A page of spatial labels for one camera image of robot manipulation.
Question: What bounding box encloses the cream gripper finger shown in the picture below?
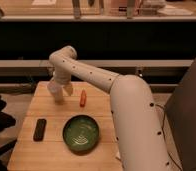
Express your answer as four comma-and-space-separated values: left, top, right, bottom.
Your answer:
47, 80, 57, 93
63, 83, 73, 96

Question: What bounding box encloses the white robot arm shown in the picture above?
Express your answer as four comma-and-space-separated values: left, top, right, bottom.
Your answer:
49, 46, 172, 171

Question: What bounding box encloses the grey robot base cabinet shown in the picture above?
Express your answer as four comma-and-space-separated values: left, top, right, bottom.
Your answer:
165, 58, 196, 171

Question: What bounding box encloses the green ceramic bowl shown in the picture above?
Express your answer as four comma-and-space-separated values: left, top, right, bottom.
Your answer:
62, 115, 100, 153

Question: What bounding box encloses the orange carrot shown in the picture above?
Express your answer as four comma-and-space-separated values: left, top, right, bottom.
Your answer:
80, 90, 87, 107

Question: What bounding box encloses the black remote control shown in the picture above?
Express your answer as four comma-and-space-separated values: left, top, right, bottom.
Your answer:
33, 118, 47, 141

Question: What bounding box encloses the black cable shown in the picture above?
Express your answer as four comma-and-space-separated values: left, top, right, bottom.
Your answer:
156, 103, 184, 171

